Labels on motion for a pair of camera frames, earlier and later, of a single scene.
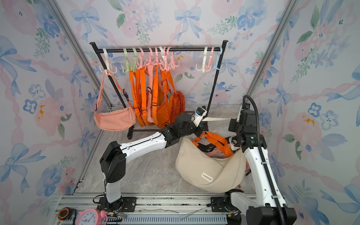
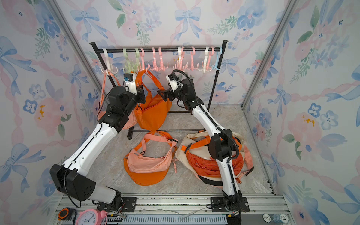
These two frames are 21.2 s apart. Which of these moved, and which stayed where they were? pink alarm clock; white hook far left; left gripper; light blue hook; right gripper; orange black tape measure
Moved: right gripper; left gripper
Stayed: light blue hook; orange black tape measure; white hook far left; pink alarm clock
